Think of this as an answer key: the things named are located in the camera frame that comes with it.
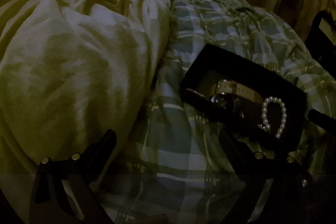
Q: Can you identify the white pearl bracelet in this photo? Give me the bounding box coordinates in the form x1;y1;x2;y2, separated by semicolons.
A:
258;96;288;139

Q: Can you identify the black jewelry tray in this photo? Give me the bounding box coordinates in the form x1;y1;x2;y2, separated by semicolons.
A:
179;44;307;152

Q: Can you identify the plaid blue-green bedsheet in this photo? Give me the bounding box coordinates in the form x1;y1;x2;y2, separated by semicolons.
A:
99;0;335;223

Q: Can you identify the white crumpled duvet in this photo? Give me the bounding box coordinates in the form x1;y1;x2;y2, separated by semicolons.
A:
1;0;171;222

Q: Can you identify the white strap wristwatch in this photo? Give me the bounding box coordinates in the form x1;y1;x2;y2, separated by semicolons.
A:
210;80;263;114

